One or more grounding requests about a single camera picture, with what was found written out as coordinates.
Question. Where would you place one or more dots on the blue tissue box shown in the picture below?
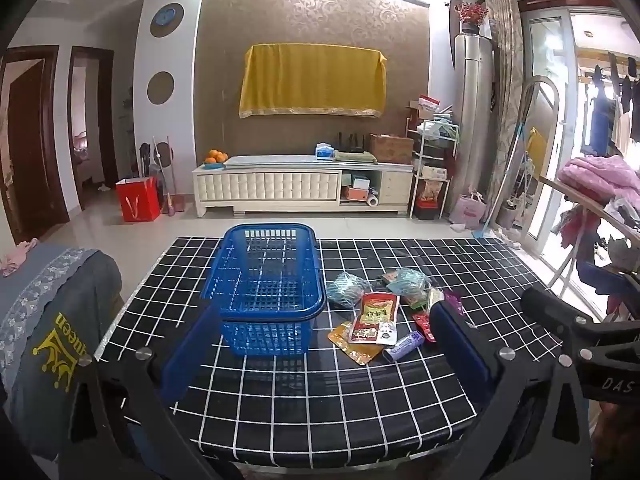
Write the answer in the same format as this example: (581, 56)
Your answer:
(324, 151)

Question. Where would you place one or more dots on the white paper roll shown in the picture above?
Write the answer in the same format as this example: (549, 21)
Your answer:
(373, 201)

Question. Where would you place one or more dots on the white shelf rack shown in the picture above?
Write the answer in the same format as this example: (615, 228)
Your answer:
(432, 160)

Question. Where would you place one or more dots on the red gift bag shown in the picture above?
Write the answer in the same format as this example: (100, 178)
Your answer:
(137, 200)

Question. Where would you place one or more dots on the standing air conditioner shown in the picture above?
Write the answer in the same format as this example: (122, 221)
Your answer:
(475, 110)

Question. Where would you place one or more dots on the purple tube snack packet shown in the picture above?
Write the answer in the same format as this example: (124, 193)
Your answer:
(403, 346)

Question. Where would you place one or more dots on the black router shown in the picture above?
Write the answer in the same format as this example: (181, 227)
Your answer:
(352, 142)

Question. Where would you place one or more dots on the blue plastic basket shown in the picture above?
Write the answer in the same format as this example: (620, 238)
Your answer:
(270, 290)

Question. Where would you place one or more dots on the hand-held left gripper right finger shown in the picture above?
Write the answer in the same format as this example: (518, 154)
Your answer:
(460, 355)

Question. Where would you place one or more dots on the hanging dark clothes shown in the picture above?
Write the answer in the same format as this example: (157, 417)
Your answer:
(605, 120)

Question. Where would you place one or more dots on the bedroom door frame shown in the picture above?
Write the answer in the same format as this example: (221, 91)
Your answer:
(107, 125)

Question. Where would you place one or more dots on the orange box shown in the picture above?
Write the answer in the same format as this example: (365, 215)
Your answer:
(358, 194)

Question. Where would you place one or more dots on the blue striped clear snack bag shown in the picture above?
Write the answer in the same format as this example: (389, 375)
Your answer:
(409, 282)
(347, 290)

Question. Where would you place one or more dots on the broom and dustpan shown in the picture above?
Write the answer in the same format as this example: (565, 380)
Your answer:
(172, 195)

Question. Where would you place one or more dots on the brown snack packet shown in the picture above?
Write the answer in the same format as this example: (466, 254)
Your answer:
(391, 277)

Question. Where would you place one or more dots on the clothes drying rack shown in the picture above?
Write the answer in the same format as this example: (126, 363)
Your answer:
(580, 240)

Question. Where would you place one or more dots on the pink bag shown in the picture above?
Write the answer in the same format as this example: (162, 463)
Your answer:
(467, 212)

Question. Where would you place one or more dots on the dark wooden door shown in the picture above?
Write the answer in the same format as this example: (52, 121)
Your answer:
(32, 150)

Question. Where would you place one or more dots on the pink blanket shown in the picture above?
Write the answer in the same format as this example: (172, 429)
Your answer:
(595, 175)

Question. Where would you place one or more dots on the black grid tablecloth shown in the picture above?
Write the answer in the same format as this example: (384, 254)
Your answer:
(320, 410)

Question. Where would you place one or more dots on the cream tv cabinet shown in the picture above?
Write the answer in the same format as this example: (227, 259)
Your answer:
(270, 185)

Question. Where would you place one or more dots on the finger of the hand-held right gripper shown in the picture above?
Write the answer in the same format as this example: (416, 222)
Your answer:
(550, 310)

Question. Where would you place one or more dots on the purple flat snack packet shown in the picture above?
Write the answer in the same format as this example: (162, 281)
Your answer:
(454, 302)

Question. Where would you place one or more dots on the vase of red flowers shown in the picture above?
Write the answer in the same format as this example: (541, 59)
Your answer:
(471, 12)

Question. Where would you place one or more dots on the yellow cloth cover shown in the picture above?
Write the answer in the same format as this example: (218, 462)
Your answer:
(310, 80)

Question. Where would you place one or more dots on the blue wall plate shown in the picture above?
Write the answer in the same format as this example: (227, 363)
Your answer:
(167, 16)

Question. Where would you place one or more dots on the green folded cloth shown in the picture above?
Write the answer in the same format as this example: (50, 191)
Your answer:
(355, 157)

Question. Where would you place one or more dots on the arched metal frame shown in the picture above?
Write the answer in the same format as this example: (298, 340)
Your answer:
(525, 105)

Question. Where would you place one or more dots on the brown cardboard box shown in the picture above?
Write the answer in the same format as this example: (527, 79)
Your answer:
(391, 147)

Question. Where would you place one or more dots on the orange snack packet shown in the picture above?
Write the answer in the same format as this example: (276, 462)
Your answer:
(361, 352)

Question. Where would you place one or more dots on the bowl of oranges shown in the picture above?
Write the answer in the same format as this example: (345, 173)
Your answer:
(216, 156)

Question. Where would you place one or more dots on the small red snack packet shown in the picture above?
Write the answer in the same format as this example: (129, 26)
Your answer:
(425, 327)

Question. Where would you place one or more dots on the pink cloth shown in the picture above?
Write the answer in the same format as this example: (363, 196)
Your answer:
(17, 257)

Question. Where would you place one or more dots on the large red snack packet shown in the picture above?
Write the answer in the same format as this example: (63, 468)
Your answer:
(374, 317)

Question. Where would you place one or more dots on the snack packets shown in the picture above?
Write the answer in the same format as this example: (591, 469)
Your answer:
(417, 300)

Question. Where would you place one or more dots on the blue mop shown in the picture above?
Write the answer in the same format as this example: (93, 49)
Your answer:
(492, 215)

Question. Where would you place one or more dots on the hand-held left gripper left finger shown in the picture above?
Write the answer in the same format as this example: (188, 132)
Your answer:
(186, 355)

